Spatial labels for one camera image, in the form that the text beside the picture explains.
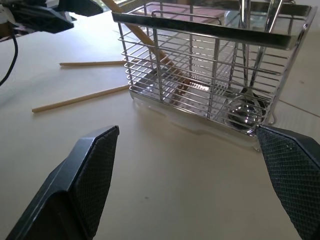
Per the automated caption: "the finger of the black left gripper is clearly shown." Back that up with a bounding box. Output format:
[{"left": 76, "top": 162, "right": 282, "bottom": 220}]
[
  {"left": 58, "top": 0, "right": 105, "bottom": 17},
  {"left": 14, "top": 5, "right": 75, "bottom": 34}
]

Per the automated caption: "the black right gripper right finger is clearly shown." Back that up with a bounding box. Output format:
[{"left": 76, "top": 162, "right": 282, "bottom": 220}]
[{"left": 255, "top": 124, "right": 320, "bottom": 240}]

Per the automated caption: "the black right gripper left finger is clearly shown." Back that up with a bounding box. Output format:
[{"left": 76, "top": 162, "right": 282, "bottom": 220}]
[{"left": 6, "top": 125, "right": 120, "bottom": 240}]

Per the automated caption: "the metal spoon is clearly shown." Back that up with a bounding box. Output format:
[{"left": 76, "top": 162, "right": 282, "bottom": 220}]
[
  {"left": 226, "top": 0, "right": 265, "bottom": 132},
  {"left": 248, "top": 0, "right": 283, "bottom": 111}
]

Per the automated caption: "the wooden chopstick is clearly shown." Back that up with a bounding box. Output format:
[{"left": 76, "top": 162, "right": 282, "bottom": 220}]
[
  {"left": 101, "top": 0, "right": 191, "bottom": 86},
  {"left": 59, "top": 60, "right": 125, "bottom": 67},
  {"left": 31, "top": 84, "right": 130, "bottom": 114}
]

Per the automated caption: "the clear plastic drip tray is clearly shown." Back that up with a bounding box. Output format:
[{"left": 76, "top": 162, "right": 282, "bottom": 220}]
[{"left": 129, "top": 91, "right": 262, "bottom": 152}]

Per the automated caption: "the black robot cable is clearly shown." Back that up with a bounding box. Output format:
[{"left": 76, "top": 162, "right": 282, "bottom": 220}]
[{"left": 0, "top": 34, "right": 19, "bottom": 86}]

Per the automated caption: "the chrome wire cutlery basket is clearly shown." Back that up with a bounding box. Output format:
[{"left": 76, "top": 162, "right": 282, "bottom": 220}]
[{"left": 111, "top": 0, "right": 318, "bottom": 139}]

